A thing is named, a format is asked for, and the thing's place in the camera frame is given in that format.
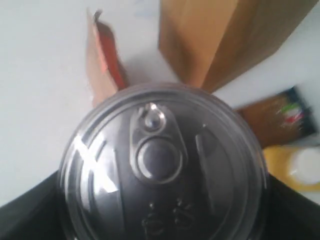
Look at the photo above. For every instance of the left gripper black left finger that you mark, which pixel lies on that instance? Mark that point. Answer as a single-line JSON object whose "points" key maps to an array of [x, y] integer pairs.
{"points": [[38, 214]]}

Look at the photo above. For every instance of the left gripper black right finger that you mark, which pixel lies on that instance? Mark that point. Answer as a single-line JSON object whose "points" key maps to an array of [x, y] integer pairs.
{"points": [[284, 214]]}

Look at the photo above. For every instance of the yellow grain bottle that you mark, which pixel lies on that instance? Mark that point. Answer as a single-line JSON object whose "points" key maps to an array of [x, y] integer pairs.
{"points": [[296, 167]]}

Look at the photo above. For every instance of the clear can with metal lid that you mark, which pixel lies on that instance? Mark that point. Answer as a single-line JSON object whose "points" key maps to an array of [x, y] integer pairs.
{"points": [[163, 162]]}

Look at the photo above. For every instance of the large brown paper bag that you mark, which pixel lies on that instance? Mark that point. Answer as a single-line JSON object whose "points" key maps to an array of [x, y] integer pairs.
{"points": [[208, 43]]}

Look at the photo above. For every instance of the spaghetti packet, dark blue ends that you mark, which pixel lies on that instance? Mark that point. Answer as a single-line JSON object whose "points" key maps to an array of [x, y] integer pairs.
{"points": [[280, 119]]}

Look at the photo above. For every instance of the small brown orange-label pouch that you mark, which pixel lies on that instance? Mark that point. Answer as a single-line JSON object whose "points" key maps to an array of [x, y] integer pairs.
{"points": [[105, 71]]}

